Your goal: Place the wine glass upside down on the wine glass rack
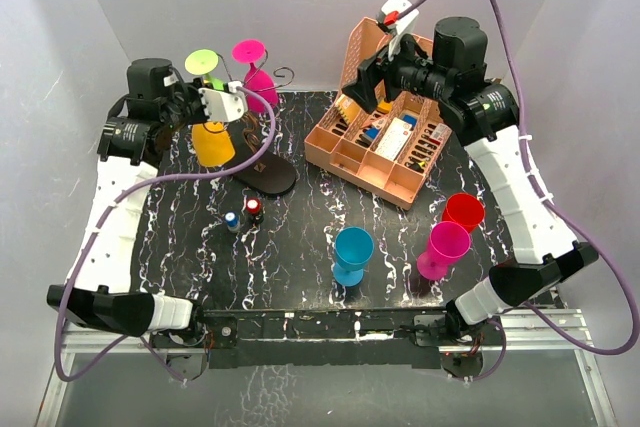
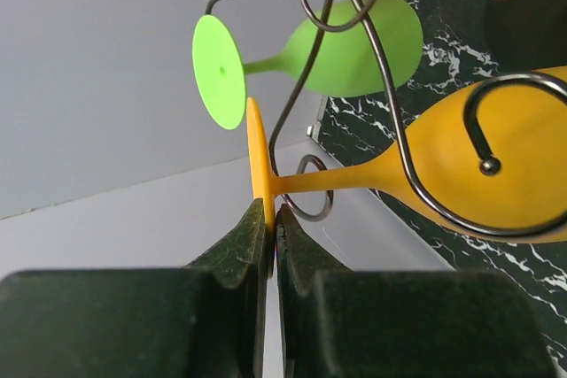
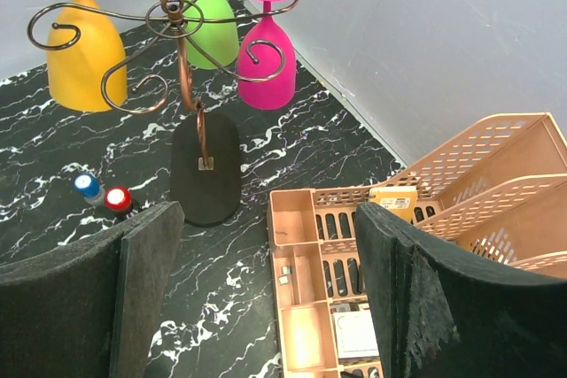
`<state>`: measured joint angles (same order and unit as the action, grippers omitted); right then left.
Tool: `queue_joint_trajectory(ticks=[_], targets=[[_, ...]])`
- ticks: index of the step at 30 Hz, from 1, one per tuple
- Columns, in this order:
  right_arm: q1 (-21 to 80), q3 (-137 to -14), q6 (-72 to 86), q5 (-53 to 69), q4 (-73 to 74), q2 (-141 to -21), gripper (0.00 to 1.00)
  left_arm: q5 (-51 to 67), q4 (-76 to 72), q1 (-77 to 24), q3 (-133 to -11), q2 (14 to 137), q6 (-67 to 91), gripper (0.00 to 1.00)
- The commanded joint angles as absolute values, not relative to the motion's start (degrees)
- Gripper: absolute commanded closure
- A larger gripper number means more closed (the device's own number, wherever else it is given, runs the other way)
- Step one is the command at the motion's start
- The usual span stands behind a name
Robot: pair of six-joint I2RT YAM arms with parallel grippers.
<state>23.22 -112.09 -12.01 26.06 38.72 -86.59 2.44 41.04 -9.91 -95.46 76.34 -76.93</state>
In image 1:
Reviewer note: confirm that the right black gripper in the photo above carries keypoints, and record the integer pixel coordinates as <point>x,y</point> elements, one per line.
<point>370,74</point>

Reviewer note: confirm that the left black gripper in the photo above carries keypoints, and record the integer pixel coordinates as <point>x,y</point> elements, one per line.
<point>192,89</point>

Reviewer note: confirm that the green wine glass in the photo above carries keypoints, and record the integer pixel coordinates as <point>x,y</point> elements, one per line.
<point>201,63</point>

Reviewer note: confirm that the orange wine glass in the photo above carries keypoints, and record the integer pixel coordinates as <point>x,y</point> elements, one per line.
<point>212,144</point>

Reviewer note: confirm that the magenta wine glass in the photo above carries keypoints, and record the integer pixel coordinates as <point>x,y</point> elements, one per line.
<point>253,53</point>
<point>448,242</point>

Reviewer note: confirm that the blue wine glass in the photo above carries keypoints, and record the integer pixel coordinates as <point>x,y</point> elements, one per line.
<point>353,250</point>

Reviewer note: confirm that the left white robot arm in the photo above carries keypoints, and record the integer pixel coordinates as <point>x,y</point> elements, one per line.
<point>138,131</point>

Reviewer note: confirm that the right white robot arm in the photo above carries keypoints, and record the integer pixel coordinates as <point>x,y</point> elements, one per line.
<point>484,116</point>

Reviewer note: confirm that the metal wine glass rack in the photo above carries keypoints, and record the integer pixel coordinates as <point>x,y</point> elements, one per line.
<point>271,175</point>

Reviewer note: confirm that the red wine glass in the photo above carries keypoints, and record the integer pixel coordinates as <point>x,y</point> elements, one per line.
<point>465,210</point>

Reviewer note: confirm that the yellow spiral notebook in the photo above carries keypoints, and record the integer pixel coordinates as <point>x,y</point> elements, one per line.
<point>347,109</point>

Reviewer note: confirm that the orange sponge block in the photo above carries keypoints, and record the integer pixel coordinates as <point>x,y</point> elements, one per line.
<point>384,107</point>

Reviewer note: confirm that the blue eraser block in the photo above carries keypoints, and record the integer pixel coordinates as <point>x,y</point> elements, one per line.
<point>369,135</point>

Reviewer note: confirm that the white card box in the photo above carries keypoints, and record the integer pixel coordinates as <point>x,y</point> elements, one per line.
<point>394,139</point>

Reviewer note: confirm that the pink desk file organizer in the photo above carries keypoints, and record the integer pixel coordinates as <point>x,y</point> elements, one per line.
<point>336,147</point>

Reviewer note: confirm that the red capped small bottle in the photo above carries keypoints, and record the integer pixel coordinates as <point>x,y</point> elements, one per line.
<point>255,210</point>

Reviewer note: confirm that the blue capped small bottle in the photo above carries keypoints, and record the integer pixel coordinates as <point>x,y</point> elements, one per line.
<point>232,221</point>

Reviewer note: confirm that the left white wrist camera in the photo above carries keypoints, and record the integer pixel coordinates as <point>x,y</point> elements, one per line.
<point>226,105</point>

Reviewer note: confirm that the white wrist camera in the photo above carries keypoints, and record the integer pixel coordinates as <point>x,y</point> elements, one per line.
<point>226,105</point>
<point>396,18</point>

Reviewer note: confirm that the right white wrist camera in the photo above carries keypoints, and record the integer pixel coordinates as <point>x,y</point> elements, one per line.
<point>396,18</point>

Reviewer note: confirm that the aluminium frame rail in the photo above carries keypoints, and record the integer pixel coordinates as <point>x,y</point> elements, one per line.
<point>421,337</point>

